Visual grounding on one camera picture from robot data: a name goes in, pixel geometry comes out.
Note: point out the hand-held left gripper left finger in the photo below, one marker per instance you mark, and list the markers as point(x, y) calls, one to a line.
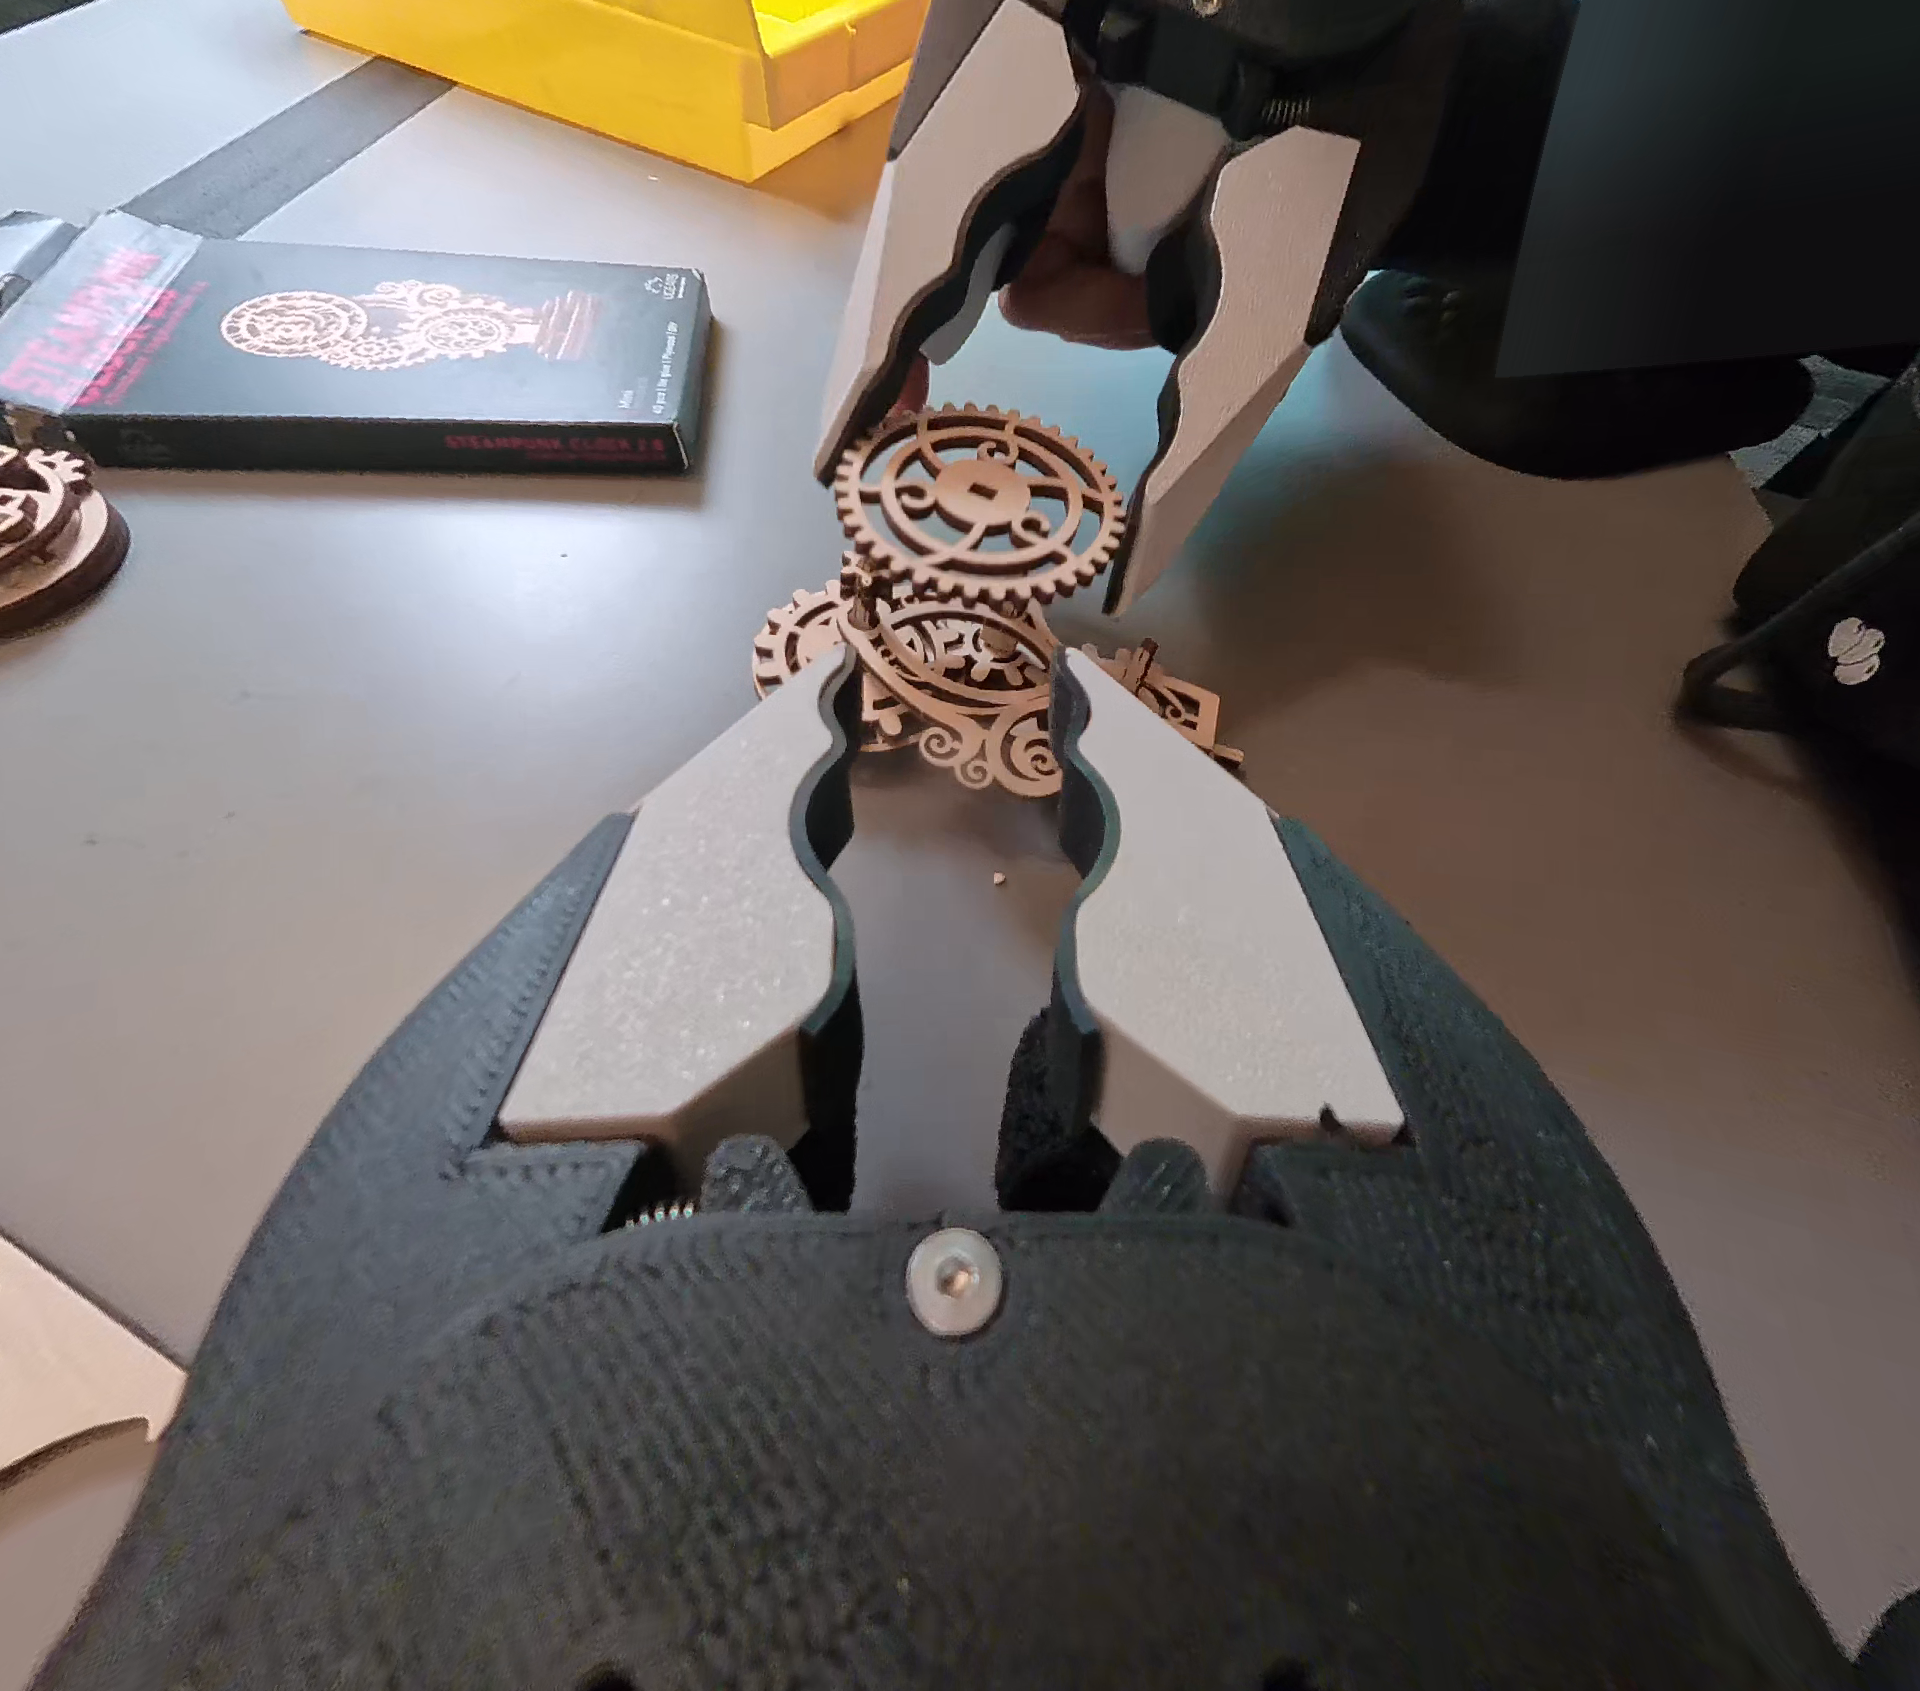
point(674, 942)

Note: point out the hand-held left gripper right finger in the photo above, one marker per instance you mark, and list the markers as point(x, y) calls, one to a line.
point(1231, 956)

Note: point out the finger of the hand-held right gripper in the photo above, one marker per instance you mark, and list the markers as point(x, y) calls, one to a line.
point(1269, 297)
point(945, 191)

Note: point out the large wooden gear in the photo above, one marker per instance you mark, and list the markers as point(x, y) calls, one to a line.
point(949, 506)

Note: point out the wooden clock model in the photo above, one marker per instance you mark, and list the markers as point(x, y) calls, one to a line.
point(990, 746)

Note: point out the person's right hand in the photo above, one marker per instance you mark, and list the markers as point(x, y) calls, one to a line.
point(1081, 289)

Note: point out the black flat panel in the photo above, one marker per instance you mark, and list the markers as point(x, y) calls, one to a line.
point(1724, 71)

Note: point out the black model kit box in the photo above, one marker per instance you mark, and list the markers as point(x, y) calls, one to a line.
point(450, 371)

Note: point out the black bag white logo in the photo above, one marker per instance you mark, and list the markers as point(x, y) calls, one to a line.
point(1831, 582)

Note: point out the plywood sheet corner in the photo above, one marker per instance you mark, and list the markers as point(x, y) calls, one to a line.
point(74, 1362)

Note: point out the small round wooden gear model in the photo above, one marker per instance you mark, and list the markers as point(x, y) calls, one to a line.
point(44, 536)

